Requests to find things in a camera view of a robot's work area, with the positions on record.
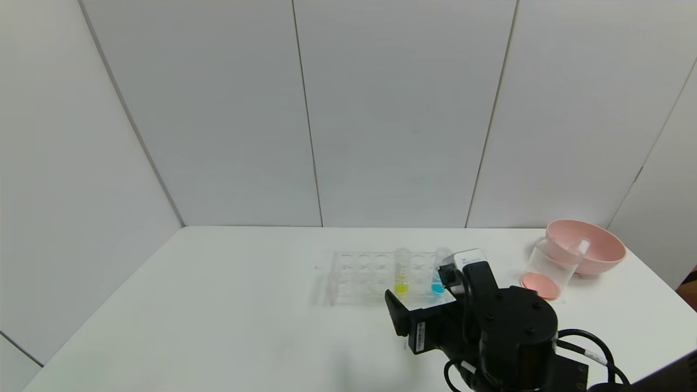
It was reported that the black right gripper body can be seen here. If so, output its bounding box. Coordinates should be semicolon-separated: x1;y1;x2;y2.
407;300;479;355

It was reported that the test tube with blue liquid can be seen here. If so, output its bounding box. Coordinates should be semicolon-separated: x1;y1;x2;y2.
431;248;454;297

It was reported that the clear acrylic test tube rack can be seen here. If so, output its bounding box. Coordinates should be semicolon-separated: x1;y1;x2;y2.
327;249;457;308

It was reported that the pink plastic bowl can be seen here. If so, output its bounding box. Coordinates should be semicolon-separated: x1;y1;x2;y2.
546;219;627;275

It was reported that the thin black camera cable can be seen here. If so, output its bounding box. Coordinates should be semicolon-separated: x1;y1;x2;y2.
444;266;474;330

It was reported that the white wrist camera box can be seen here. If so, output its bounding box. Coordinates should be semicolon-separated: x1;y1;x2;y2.
438;249;488;295

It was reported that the clear plastic beaker with handle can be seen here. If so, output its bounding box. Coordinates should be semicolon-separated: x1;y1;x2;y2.
520;236;581;301

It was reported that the thick black wrist cable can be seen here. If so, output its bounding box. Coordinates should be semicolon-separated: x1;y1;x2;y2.
555;328;631;390

